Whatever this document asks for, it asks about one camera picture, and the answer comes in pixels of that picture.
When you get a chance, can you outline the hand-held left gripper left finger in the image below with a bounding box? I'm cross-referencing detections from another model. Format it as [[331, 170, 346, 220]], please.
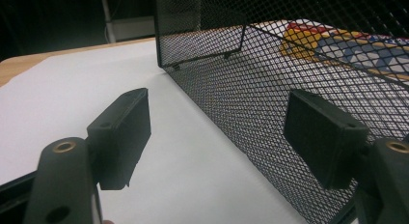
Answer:
[[22, 87, 152, 224]]

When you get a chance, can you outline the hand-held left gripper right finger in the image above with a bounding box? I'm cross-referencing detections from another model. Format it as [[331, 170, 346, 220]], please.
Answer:
[[283, 89, 409, 224]]

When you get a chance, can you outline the black wire mesh basket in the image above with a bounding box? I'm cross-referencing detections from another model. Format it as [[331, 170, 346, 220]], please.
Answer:
[[153, 0, 409, 224]]

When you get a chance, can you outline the colourful snack packet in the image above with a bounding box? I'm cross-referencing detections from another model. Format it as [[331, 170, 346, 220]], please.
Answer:
[[279, 18, 409, 83]]

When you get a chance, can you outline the metal stand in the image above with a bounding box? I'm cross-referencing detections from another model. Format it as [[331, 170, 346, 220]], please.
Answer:
[[99, 0, 156, 44]]

